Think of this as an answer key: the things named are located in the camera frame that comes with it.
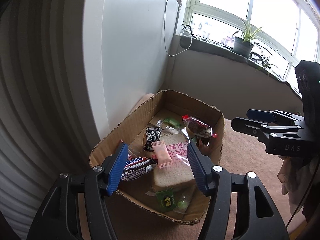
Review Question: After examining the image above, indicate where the packaged toast bread slice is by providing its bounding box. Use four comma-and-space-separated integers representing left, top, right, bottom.
130, 128, 198, 193

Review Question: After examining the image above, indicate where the dark green candy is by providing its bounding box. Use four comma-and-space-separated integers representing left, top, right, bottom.
145, 188, 177, 213

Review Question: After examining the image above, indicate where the red date snack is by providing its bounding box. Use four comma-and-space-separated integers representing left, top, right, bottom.
182, 115, 217, 147

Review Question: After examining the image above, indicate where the pink candy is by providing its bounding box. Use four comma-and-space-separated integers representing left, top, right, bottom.
151, 140, 173, 169

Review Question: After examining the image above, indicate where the light green candy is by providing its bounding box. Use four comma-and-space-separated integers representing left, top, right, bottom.
155, 118, 182, 129

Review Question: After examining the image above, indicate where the black patterned candy packet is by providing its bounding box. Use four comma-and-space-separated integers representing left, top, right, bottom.
143, 127, 162, 151

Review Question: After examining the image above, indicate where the snickers bar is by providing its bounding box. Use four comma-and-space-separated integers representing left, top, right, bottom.
121, 157, 158, 181

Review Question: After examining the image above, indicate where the clear green candy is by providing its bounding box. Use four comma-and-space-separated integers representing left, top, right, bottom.
175, 196, 191, 213

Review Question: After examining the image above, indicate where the white gloved hand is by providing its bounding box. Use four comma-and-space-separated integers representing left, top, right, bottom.
277, 156, 311, 210

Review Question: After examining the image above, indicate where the pink table cloth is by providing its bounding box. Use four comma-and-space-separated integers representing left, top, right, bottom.
82, 93, 320, 240

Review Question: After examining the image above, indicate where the small spider plant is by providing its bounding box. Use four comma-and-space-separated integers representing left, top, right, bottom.
252, 55, 277, 75

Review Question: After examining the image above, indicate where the cardboard box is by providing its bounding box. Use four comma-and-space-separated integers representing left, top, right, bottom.
89, 90, 225, 225

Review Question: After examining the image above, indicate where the potted spider plant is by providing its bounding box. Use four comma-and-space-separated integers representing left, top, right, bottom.
232, 18, 272, 59

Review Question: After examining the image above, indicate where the white hanging cable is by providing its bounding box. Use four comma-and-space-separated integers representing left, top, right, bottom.
163, 0, 194, 58

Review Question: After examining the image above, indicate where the window frame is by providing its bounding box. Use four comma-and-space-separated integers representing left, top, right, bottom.
182, 0, 319, 79

